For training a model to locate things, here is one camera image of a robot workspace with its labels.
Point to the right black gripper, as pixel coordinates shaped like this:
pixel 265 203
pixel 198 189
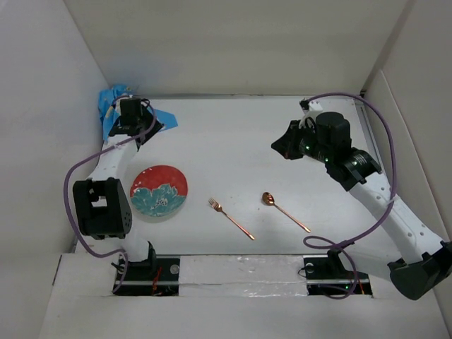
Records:
pixel 286 144

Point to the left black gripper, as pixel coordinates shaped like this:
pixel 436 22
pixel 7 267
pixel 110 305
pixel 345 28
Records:
pixel 156 128

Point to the blue space print cloth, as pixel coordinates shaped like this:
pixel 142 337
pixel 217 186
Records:
pixel 108 107

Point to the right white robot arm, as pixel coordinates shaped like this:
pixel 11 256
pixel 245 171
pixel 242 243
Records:
pixel 424 258

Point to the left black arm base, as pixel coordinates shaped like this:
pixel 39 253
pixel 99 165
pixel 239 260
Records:
pixel 143 281

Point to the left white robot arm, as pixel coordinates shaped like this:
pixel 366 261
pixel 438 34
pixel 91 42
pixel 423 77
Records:
pixel 102 207

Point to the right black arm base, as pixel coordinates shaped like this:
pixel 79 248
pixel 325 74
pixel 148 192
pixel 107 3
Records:
pixel 326 276

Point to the rose gold spoon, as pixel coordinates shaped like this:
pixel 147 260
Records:
pixel 269 200

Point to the red teal floral plate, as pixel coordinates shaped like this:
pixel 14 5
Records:
pixel 158 192

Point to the rose gold fork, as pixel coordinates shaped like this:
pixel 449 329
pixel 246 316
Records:
pixel 217 207

